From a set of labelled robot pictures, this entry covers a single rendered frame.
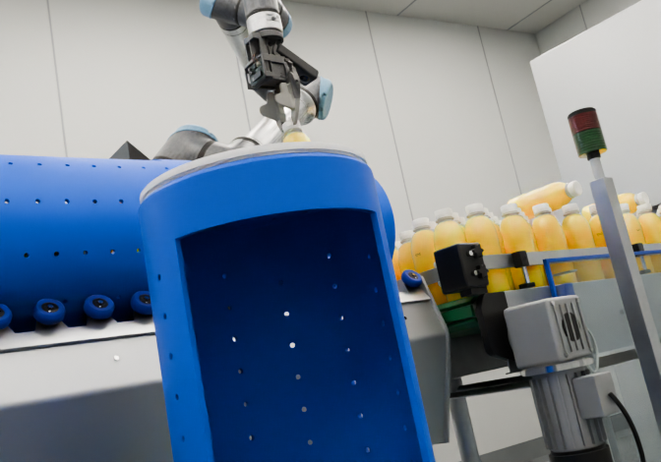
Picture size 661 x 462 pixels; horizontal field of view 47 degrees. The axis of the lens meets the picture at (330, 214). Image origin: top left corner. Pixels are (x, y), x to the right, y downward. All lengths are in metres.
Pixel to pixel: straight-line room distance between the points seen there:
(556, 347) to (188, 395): 0.84
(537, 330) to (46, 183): 0.91
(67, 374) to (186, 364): 0.36
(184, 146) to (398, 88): 3.92
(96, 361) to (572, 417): 0.85
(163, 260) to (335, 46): 4.71
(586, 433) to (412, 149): 4.16
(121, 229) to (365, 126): 4.20
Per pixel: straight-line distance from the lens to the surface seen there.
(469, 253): 1.51
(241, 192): 0.77
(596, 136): 1.75
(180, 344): 0.80
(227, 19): 1.85
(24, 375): 1.12
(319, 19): 5.51
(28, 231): 1.15
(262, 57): 1.61
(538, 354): 1.49
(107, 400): 1.14
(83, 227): 1.17
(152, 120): 4.57
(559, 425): 1.50
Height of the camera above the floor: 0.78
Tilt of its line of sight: 13 degrees up
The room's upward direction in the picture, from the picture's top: 11 degrees counter-clockwise
